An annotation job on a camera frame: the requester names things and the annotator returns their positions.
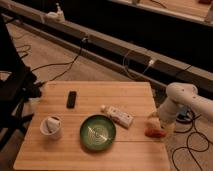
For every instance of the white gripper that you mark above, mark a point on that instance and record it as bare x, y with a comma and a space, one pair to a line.
167, 114

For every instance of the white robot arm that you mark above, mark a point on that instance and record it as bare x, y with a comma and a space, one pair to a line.
185, 94

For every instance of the green ceramic bowl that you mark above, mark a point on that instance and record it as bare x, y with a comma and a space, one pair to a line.
97, 133

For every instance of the black rectangular remote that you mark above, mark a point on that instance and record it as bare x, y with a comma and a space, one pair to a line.
71, 99

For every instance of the white cup with object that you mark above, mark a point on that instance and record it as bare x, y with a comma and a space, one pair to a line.
50, 127

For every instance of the long metal rail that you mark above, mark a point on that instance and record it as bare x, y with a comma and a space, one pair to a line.
155, 46

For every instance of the white object on rail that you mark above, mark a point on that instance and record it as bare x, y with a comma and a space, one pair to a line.
58, 15

